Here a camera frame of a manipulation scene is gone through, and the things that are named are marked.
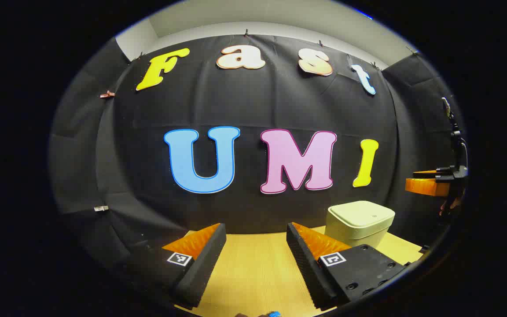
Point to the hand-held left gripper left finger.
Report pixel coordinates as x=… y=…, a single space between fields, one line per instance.
x=207 y=253

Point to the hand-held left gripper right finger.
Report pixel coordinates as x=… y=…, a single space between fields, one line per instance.
x=302 y=259

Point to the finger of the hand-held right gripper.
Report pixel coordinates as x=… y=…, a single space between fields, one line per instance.
x=425 y=174
x=427 y=187

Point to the blue paper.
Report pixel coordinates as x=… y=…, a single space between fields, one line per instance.
x=274 y=314

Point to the pale green desktop garbage bin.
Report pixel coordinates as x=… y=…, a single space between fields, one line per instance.
x=359 y=220

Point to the light wooden desktop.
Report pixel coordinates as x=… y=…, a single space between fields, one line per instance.
x=258 y=273

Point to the black table clamp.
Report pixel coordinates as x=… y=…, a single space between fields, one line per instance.
x=424 y=249

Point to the white cloth clip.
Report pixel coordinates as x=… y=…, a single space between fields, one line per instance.
x=101 y=208

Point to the black backdrop cloth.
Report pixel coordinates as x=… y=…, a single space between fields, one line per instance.
x=258 y=105

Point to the copper cloth clip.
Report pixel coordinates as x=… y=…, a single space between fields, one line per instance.
x=107 y=94

